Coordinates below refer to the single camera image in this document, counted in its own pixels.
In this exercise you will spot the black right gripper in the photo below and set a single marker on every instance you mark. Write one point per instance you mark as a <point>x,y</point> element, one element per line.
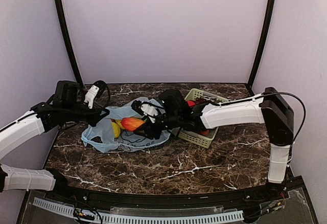
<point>151,132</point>

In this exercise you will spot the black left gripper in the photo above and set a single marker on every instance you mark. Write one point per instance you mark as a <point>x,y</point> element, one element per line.
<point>97,115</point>

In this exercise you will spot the orange red mango fruit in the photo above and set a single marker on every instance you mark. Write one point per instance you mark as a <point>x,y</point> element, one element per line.
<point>132,123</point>

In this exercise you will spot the yellow lemon fruit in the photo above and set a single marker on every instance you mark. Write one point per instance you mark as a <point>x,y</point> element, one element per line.
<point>116,130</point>

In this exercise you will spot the light blue printed plastic bag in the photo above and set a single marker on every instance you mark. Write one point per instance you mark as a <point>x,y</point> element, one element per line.
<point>101,137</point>

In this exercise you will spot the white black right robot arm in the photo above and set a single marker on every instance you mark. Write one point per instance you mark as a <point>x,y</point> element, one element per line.
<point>269,108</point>

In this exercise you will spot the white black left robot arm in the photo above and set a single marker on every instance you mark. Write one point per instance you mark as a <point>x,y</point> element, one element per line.
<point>40,119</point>

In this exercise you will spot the large red fruit left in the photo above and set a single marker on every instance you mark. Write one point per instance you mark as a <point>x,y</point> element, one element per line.
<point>191,103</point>

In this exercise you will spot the pale green perforated basket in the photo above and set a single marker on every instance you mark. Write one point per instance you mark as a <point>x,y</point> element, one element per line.
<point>196,137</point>

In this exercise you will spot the dark purple grape bunch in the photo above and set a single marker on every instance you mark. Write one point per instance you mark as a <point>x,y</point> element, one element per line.
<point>200,100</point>

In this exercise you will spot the bunch of small peaches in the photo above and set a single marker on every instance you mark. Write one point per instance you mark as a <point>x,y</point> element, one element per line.
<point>205,132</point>

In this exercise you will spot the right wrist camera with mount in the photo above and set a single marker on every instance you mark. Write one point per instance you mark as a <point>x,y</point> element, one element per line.
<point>146,109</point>

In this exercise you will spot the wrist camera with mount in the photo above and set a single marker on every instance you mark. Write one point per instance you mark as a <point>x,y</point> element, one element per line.
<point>146,109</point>
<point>96,91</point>

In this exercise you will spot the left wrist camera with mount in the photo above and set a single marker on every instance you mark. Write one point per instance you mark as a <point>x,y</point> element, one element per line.
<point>96,91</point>

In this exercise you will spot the black left corner frame post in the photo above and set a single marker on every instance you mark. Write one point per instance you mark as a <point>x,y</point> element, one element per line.
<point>67,41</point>

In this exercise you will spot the black corner frame post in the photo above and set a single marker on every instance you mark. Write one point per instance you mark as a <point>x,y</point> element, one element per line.
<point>67,41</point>
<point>261,44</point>

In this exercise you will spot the white slotted cable duct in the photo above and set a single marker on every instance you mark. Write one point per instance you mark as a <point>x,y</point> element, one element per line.
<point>123,215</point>

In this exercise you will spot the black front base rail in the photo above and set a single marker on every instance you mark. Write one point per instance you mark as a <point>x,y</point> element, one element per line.
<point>288,202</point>

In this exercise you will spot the black right corner frame post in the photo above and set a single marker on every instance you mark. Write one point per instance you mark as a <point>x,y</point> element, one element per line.
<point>261,44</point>

